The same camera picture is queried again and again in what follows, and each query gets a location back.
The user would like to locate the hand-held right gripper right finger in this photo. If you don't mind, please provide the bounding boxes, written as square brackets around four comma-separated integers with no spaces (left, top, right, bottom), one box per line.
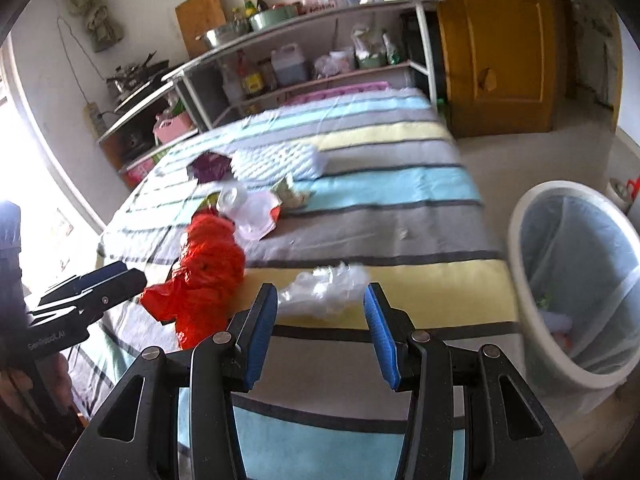
[363,282,585,480]

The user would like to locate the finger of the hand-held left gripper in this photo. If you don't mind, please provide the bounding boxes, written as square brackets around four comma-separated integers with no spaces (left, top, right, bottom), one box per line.
[47,260,129,297]
[29,268,149,329]

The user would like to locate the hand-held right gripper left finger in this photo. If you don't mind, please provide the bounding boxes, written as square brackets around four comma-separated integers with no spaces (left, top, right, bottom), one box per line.
[57,282,279,480]

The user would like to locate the clear plastic bag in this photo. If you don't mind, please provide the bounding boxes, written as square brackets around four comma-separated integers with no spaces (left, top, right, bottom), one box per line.
[277,261,372,319]

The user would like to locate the red plastic bag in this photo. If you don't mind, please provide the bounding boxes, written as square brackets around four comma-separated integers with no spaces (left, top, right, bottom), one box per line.
[139,211,247,352]

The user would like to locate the white trash bin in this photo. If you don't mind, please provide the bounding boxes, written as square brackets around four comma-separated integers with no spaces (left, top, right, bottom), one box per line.
[507,181,640,393]

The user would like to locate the cream printed wrapper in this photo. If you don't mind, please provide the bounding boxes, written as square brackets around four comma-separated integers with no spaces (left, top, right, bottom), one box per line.
[270,172,317,209]

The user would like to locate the translucent bin liner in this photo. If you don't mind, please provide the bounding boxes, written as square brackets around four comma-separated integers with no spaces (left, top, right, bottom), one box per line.
[515,192,640,416]

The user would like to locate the colourful printed carton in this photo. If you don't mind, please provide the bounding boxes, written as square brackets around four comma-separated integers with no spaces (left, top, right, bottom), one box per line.
[120,147,173,188]

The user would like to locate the striped tablecloth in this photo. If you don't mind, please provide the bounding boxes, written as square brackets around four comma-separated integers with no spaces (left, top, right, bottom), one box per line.
[67,87,523,480]

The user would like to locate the clear plastic cup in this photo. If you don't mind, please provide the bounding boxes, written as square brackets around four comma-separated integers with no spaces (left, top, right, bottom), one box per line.
[217,185,249,212]

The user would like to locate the pink plastic basket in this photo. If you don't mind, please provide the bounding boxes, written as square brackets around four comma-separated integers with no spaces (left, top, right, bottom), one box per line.
[152,110,196,145]

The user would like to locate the wide white foam net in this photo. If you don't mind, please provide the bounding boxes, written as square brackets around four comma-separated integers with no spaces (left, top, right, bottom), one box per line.
[230,141,329,183]

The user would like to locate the low metal shelf rack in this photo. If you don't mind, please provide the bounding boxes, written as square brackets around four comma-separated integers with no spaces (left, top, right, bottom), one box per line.
[97,80,201,176]

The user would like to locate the black frying pan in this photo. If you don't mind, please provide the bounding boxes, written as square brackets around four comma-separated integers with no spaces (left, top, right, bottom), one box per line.
[106,52,173,113]

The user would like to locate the white plastic bottle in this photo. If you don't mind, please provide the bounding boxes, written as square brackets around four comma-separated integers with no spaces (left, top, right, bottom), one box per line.
[220,65,243,106]

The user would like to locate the yellow label sauce bottle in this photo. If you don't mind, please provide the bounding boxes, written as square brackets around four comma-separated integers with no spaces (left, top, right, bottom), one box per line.
[239,50,266,98]

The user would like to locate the hanging cloth bag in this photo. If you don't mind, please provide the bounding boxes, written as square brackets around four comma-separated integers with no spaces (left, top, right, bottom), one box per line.
[82,5,123,53]

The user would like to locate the brown jar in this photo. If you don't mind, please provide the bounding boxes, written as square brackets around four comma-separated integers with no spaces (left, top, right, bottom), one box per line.
[259,59,278,92]

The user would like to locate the steel mixing bowl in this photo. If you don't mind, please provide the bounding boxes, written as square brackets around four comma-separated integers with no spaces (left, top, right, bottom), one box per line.
[196,24,251,50]

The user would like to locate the translucent oil jug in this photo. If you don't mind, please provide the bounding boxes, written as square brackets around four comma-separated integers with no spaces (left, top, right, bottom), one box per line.
[271,44,308,86]

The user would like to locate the wooden cutting board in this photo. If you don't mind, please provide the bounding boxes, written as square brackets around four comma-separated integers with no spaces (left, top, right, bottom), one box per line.
[175,0,228,60]

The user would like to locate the crumpled plastic bag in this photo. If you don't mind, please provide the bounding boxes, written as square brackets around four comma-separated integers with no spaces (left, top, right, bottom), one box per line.
[314,55,346,79]

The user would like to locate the small white bucket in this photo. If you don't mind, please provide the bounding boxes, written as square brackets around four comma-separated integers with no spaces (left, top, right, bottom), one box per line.
[605,175,640,211]

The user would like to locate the green plastic bottle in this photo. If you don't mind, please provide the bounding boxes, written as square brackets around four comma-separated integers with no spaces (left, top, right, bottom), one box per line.
[382,30,403,65]

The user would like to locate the tall metal shelf rack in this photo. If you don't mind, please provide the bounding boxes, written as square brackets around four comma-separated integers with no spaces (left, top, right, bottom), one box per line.
[162,0,446,133]

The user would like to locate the green enamel basin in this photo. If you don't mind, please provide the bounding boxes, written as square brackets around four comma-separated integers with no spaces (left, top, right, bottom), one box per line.
[248,5,301,32]

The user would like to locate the wooden door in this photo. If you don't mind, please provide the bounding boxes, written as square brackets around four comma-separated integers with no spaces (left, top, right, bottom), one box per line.
[425,0,571,140]

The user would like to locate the wall power strip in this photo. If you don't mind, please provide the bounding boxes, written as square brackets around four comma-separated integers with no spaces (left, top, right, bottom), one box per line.
[84,102,103,137]

